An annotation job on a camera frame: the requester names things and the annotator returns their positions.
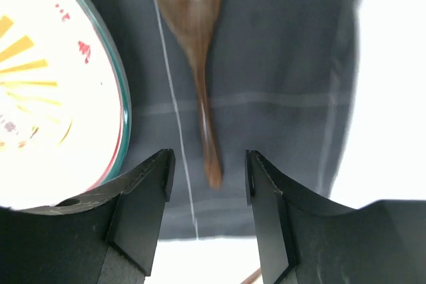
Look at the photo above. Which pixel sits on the patterned ceramic plate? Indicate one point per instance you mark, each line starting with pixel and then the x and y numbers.
pixel 65 102

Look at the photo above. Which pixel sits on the dark grey checked cloth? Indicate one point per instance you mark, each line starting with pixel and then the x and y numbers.
pixel 280 80

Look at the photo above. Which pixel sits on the brown wooden spoon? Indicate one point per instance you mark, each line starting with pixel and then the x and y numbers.
pixel 192 23

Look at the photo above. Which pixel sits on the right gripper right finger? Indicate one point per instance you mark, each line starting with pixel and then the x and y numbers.
pixel 304 237

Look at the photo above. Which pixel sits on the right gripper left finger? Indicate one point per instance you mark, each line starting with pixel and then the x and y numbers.
pixel 106 235

